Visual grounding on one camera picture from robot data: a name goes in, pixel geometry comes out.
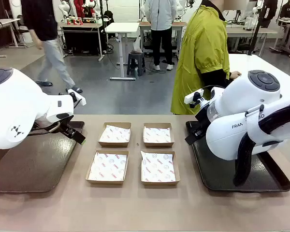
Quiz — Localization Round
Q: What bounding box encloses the large white table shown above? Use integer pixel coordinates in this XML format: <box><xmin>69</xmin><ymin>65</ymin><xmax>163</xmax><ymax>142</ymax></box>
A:
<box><xmin>228</xmin><ymin>53</ymin><xmax>290</xmax><ymax>84</ymax></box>

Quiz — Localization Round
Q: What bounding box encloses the person in black top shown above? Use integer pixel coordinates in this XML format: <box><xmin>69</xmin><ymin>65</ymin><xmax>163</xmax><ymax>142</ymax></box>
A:
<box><xmin>21</xmin><ymin>0</ymin><xmax>83</xmax><ymax>94</ymax></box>

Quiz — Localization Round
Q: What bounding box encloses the brown cardboard food box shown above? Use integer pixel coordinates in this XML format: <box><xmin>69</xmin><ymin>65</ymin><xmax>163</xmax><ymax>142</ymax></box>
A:
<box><xmin>140</xmin><ymin>150</ymin><xmax>181</xmax><ymax>186</ymax></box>
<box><xmin>98</xmin><ymin>122</ymin><xmax>132</xmax><ymax>147</ymax></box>
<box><xmin>85</xmin><ymin>149</ymin><xmax>130</xmax><ymax>186</ymax></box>
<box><xmin>143</xmin><ymin>122</ymin><xmax>175</xmax><ymax>148</ymax></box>

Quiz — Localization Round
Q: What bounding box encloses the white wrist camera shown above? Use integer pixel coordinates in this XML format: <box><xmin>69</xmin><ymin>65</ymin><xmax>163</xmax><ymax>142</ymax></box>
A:
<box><xmin>184</xmin><ymin>88</ymin><xmax>205</xmax><ymax>108</ymax></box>
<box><xmin>67</xmin><ymin>88</ymin><xmax>87</xmax><ymax>106</ymax></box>

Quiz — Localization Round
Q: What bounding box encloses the black stand pole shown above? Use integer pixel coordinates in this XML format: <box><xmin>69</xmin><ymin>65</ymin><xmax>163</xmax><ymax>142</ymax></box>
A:
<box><xmin>247</xmin><ymin>0</ymin><xmax>269</xmax><ymax>56</ymax></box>

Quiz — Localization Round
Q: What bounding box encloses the person in black clothes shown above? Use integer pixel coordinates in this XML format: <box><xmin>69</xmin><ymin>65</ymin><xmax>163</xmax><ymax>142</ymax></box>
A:
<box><xmin>258</xmin><ymin>0</ymin><xmax>278</xmax><ymax>29</ymax></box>

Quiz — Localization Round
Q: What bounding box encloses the white printed paper liner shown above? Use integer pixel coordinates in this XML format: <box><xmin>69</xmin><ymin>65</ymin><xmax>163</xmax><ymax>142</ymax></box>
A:
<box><xmin>99</xmin><ymin>125</ymin><xmax>131</xmax><ymax>143</ymax></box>
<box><xmin>140</xmin><ymin>151</ymin><xmax>176</xmax><ymax>182</ymax></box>
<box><xmin>144</xmin><ymin>125</ymin><xmax>172</xmax><ymax>144</ymax></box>
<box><xmin>87</xmin><ymin>152</ymin><xmax>128</xmax><ymax>182</ymax></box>

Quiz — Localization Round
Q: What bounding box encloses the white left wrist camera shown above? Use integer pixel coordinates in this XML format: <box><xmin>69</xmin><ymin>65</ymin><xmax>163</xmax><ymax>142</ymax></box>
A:
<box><xmin>67</xmin><ymin>88</ymin><xmax>87</xmax><ymax>106</ymax></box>

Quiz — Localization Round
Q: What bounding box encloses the white height adjustable desk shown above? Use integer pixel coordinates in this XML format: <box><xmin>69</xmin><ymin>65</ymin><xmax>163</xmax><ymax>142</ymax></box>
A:
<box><xmin>105</xmin><ymin>22</ymin><xmax>140</xmax><ymax>81</ymax></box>

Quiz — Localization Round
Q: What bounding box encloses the person's right forearm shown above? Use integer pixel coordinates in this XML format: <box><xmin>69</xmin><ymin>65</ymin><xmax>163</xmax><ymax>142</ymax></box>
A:
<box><xmin>203</xmin><ymin>70</ymin><xmax>231</xmax><ymax>90</ymax></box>

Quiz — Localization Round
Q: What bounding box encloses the black cable sleeve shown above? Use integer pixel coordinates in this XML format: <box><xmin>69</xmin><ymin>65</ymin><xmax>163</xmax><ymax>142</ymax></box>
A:
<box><xmin>233</xmin><ymin>100</ymin><xmax>290</xmax><ymax>187</ymax></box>

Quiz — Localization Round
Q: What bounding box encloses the dark grey plastic stool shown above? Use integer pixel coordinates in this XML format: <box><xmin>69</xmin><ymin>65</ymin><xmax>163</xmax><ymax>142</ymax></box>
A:
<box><xmin>127</xmin><ymin>52</ymin><xmax>146</xmax><ymax>77</ymax></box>

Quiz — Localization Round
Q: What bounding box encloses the background work table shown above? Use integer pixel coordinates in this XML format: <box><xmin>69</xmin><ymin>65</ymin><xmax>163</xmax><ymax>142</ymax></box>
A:
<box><xmin>59</xmin><ymin>22</ymin><xmax>106</xmax><ymax>61</ymax></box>
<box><xmin>226</xmin><ymin>25</ymin><xmax>278</xmax><ymax>53</ymax></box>
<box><xmin>139</xmin><ymin>21</ymin><xmax>188</xmax><ymax>58</ymax></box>
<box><xmin>0</xmin><ymin>18</ymin><xmax>21</xmax><ymax>58</ymax></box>

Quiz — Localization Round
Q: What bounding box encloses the person in green jacket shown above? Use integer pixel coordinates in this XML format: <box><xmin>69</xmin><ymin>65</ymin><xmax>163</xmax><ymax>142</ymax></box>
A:
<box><xmin>171</xmin><ymin>0</ymin><xmax>242</xmax><ymax>116</ymax></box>

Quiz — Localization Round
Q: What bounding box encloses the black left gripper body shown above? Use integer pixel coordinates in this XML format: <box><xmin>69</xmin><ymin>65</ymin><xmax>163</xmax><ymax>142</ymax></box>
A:
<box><xmin>55</xmin><ymin>120</ymin><xmax>76</xmax><ymax>139</ymax></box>

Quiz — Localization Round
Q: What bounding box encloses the brown plastic tray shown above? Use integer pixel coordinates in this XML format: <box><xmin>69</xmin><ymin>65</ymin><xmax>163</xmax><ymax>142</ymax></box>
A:
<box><xmin>0</xmin><ymin>120</ymin><xmax>85</xmax><ymax>194</ymax></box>

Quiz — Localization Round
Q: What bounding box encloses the person in white jacket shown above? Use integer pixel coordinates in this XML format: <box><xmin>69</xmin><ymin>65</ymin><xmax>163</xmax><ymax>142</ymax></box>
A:
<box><xmin>144</xmin><ymin>0</ymin><xmax>178</xmax><ymax>71</ymax></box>

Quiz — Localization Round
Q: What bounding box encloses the large black handled tray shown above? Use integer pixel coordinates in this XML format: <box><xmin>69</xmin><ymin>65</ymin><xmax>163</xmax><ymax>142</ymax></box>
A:
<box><xmin>185</xmin><ymin>120</ymin><xmax>290</xmax><ymax>193</ymax></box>

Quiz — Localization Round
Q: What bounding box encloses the white bag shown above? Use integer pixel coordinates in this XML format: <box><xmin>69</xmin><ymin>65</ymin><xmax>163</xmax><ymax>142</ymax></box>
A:
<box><xmin>131</xmin><ymin>36</ymin><xmax>142</xmax><ymax>54</ymax></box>

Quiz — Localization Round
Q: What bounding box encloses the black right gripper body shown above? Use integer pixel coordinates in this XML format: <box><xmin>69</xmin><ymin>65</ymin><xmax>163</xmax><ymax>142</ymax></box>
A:
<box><xmin>192</xmin><ymin>116</ymin><xmax>210</xmax><ymax>137</ymax></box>

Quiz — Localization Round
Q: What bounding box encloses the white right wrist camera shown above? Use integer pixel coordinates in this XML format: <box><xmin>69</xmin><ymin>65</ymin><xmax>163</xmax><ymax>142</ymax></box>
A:
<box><xmin>184</xmin><ymin>88</ymin><xmax>205</xmax><ymax>108</ymax></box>

